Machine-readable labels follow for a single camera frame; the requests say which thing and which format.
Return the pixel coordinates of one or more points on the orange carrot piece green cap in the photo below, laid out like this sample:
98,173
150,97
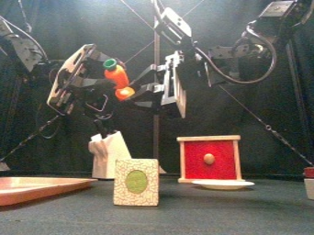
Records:
117,76

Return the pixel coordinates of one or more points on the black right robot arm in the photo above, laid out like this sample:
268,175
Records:
283,15

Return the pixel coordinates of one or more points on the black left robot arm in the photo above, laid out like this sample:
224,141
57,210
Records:
22,49

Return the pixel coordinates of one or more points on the white wooden knife block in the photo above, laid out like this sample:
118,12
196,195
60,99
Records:
109,153

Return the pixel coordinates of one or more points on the wooden drawer box red front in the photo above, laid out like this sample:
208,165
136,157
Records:
197,165

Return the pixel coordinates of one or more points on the patterned block green oval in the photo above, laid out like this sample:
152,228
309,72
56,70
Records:
137,182

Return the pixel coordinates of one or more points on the small white plate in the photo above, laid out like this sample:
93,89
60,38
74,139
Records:
223,184

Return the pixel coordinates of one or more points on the pink plastic tray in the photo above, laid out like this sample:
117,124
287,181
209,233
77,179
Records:
37,186

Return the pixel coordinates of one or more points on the black vertical frame pole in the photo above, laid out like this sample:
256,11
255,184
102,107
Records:
157,134

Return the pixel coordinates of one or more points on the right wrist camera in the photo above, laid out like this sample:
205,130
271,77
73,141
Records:
174,26

